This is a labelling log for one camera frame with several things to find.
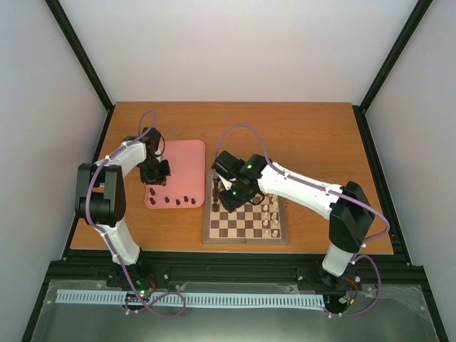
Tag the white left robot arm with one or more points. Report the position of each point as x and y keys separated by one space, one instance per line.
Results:
x=100 y=191

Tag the pink plastic tray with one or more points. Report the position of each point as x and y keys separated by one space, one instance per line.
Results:
x=187 y=176

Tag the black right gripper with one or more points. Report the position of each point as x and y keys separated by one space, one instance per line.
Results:
x=230 y=204

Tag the black aluminium frame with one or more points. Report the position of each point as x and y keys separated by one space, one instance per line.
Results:
x=236 y=267

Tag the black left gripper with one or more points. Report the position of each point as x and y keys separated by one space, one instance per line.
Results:
x=159 y=180

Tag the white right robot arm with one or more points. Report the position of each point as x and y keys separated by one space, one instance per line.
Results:
x=345 y=207

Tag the row of white chess pieces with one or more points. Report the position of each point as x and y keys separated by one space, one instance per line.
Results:
x=271 y=228

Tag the light blue cable duct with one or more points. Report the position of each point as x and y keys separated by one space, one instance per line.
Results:
x=198 y=300

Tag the wooden chess board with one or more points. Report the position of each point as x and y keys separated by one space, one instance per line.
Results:
x=242 y=226

